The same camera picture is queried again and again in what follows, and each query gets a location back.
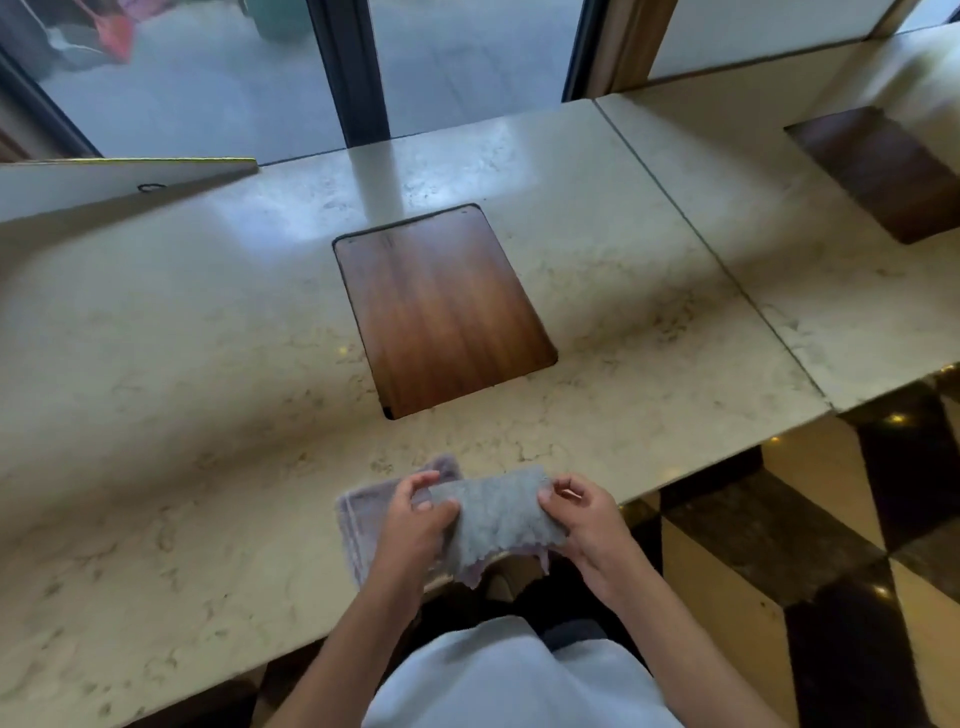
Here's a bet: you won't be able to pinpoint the person's black trousers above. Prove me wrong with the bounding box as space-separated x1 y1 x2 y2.
408 555 650 672

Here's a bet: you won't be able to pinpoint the person's right hand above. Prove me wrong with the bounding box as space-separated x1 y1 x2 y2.
537 474 639 594

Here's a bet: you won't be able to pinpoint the person's left forearm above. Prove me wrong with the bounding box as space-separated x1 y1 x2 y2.
266 566 423 728

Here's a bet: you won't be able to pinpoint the brown wooden window frame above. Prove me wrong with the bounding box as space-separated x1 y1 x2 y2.
562 0 680 102

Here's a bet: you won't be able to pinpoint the black window frame post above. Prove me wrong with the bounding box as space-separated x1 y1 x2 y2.
306 0 393 148

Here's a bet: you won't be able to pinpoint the person's right forearm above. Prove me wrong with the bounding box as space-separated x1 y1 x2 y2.
581 553 789 728

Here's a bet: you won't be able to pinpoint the green bin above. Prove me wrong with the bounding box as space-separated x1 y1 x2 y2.
243 0 313 43

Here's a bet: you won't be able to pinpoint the grey cleaning cloth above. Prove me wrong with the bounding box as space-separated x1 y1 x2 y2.
335 454 570 591

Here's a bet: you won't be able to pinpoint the brown wooden inset panel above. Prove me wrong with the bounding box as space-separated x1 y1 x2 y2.
333 203 559 421

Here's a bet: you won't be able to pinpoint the white divider board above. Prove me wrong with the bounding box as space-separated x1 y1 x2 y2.
0 156 260 224

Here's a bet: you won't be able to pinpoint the red dustpan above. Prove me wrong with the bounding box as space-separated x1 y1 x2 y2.
73 0 138 65

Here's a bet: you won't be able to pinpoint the dark wooden inset panel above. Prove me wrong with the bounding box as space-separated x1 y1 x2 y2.
783 105 960 246

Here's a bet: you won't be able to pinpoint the person's left hand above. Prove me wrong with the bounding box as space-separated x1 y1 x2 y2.
372 471 461 595

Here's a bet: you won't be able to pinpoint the person's white shirt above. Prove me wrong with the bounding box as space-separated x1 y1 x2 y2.
361 615 685 728

